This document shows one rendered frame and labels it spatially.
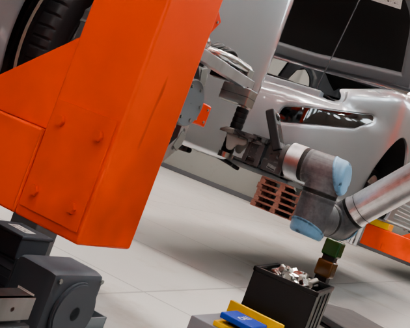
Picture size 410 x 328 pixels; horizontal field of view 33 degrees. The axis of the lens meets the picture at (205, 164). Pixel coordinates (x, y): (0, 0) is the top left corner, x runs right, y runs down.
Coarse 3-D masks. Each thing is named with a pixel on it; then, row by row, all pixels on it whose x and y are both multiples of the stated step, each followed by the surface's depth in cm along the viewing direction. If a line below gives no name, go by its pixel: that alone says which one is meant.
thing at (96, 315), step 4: (96, 312) 212; (92, 316) 212; (96, 316) 211; (100, 316) 211; (104, 316) 210; (92, 320) 204; (96, 320) 206; (100, 320) 208; (104, 320) 210; (88, 324) 203; (92, 324) 205; (96, 324) 207; (100, 324) 208
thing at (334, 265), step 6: (318, 258) 160; (318, 264) 160; (324, 264) 159; (330, 264) 158; (336, 264) 160; (318, 270) 160; (324, 270) 159; (330, 270) 158; (324, 276) 159; (330, 276) 159
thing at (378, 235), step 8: (368, 224) 515; (376, 224) 513; (384, 224) 511; (368, 232) 514; (376, 232) 511; (384, 232) 509; (392, 232) 506; (368, 240) 513; (376, 240) 511; (384, 240) 508; (392, 240) 505; (400, 240) 503; (408, 240) 500; (376, 248) 510; (384, 248) 507; (392, 248) 504; (400, 248) 502; (408, 248) 499; (400, 256) 501; (408, 256) 498
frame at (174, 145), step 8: (88, 8) 166; (80, 24) 165; (80, 32) 165; (200, 72) 206; (200, 80) 207; (176, 128) 207; (184, 128) 209; (176, 136) 207; (184, 136) 209; (176, 144) 207; (168, 152) 205
